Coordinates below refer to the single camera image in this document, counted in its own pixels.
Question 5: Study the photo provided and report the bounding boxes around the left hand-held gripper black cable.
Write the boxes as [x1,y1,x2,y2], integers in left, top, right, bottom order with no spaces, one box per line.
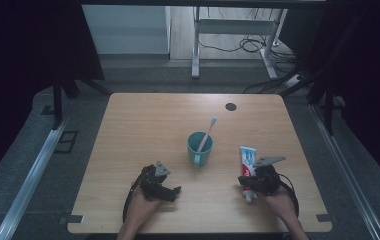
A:
[121,168,147,224]

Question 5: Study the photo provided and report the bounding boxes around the right hand-held gripper black cable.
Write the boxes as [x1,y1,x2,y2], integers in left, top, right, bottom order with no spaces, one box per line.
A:
[275,172,301,218]

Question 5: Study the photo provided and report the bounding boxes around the aluminium floor rail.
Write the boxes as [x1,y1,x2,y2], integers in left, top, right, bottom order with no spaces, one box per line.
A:
[308,102,380,240]
[0,114,72,240]

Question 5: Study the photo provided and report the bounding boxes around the teal cup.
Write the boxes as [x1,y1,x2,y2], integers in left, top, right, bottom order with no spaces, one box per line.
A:
[186,131,215,169]

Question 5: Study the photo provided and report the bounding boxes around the black floor cables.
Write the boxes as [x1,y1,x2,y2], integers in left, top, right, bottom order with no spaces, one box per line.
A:
[198,33,301,74]

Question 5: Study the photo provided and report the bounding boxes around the dark curtain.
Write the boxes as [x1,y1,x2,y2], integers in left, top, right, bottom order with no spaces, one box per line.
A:
[0,0,106,193]
[277,0,380,188]

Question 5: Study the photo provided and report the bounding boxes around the hand-held gripper black cable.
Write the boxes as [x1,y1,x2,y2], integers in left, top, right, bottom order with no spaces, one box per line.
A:
[121,168,147,224]
[275,172,301,218]

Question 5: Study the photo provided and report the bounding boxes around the white cabinet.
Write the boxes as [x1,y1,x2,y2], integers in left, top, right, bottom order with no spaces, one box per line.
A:
[81,4,172,56]

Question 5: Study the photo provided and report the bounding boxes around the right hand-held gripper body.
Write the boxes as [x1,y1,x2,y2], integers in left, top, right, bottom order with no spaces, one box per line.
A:
[243,155,288,197]

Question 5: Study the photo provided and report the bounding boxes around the white red toothpaste tube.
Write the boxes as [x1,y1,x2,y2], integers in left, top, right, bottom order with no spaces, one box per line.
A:
[239,145,258,204]

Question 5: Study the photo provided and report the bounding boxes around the black stand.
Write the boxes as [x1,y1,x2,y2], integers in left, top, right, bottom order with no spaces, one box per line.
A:
[51,64,113,132]
[279,71,346,136]

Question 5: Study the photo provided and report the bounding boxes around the white desk frame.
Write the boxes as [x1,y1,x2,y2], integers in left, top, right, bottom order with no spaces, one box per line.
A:
[191,5,290,80]

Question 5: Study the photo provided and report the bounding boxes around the white power strip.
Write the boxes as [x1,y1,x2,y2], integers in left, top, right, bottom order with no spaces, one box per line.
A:
[283,73,304,89]

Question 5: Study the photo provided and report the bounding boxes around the pink toothbrush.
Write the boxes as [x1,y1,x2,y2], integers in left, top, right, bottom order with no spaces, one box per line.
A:
[195,115,219,155]

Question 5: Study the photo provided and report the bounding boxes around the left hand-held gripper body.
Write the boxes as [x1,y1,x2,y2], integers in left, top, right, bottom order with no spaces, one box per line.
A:
[139,160,176,202]

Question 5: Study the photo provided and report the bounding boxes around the black floor frame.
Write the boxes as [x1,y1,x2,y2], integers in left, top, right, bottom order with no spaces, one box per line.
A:
[53,130,79,155]

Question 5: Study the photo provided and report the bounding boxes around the person's right hand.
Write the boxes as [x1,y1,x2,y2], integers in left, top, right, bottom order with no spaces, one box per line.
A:
[257,186,298,222]

